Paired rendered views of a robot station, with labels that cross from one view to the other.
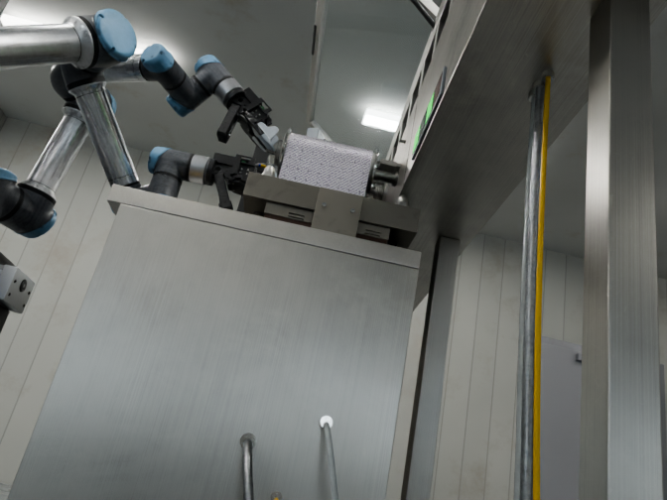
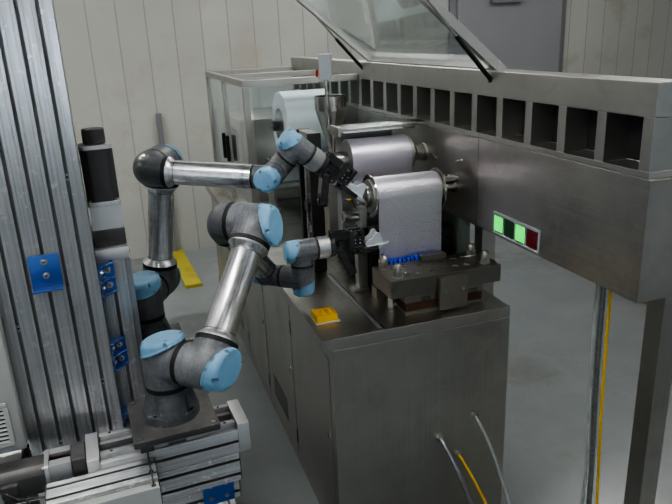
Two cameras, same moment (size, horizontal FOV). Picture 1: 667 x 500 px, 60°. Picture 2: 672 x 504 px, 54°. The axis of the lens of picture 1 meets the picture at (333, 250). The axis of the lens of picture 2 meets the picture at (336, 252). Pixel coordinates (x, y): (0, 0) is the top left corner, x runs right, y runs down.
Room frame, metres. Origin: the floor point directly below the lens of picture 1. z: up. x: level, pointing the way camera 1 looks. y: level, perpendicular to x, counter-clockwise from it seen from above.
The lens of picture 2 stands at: (-0.65, 0.95, 1.78)
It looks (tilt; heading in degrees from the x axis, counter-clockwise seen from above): 18 degrees down; 343
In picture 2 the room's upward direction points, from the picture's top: 3 degrees counter-clockwise
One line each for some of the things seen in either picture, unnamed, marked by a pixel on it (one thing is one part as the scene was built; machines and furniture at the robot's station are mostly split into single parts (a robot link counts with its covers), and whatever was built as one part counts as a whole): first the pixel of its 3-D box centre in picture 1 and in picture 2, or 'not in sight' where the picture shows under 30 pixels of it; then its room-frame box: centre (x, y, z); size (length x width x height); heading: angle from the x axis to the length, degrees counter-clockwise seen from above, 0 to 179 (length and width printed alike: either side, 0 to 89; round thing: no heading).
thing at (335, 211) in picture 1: (336, 214); (453, 292); (1.14, 0.01, 0.96); 0.10 x 0.03 x 0.11; 91
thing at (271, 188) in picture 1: (329, 216); (436, 273); (1.23, 0.03, 1.00); 0.40 x 0.16 x 0.06; 91
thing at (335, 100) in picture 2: not in sight; (330, 102); (2.13, 0.10, 1.50); 0.14 x 0.14 x 0.06
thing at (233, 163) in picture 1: (232, 174); (346, 241); (1.35, 0.30, 1.12); 0.12 x 0.08 x 0.09; 91
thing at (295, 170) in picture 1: (319, 195); (410, 234); (1.35, 0.07, 1.11); 0.23 x 0.01 x 0.18; 91
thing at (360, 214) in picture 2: not in sight; (357, 249); (1.44, 0.23, 1.05); 0.06 x 0.05 x 0.31; 91
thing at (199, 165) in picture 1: (201, 170); (323, 246); (1.35, 0.38, 1.11); 0.08 x 0.05 x 0.08; 1
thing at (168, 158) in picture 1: (172, 165); (301, 251); (1.34, 0.46, 1.11); 0.11 x 0.08 x 0.09; 91
